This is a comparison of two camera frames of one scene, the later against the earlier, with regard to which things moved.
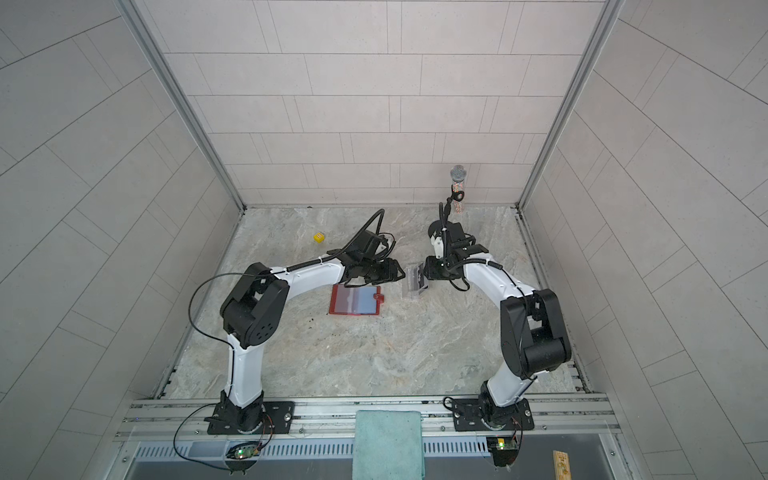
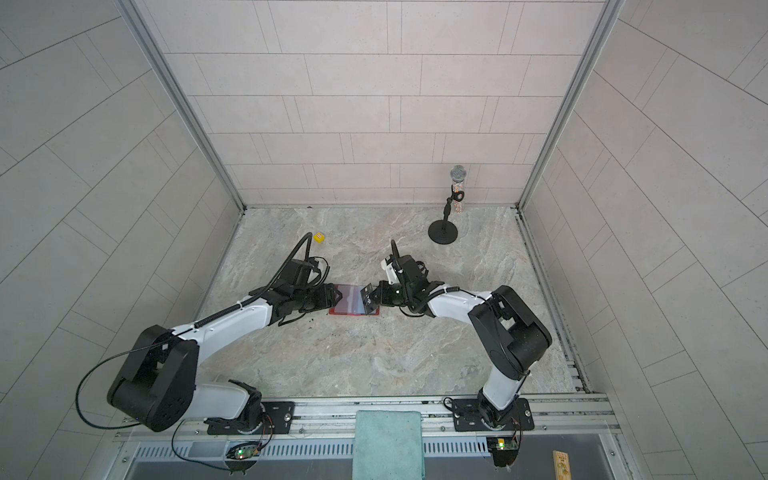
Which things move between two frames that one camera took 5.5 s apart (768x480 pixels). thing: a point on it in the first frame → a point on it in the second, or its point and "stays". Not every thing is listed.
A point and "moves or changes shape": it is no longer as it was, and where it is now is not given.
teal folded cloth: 389,445 stays
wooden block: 562,465 stays
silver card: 413,281 moves or changes shape
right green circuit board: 505,449 stays
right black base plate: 480,415 stays
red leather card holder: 358,301 stays
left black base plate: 278,418 stays
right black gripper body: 441,268 → 397,294
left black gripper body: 376,271 → 313,299
